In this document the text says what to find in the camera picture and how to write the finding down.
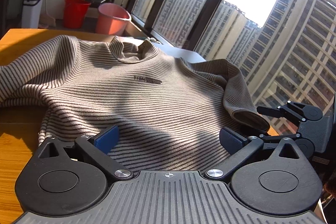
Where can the red plastic bucket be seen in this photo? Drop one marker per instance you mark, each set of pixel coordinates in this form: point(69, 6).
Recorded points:
point(74, 13)

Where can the pink plastic basin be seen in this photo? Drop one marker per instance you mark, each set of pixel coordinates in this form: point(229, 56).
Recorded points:
point(112, 19)

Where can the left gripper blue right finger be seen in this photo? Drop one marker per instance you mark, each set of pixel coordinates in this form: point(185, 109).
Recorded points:
point(241, 150)

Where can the striped knit sweater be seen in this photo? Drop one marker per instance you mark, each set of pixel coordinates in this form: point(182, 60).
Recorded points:
point(169, 112)

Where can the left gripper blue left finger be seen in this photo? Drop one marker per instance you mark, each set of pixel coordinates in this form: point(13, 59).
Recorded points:
point(95, 149)

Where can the white trash bin black lid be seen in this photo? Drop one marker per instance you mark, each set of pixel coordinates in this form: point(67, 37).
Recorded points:
point(31, 11)

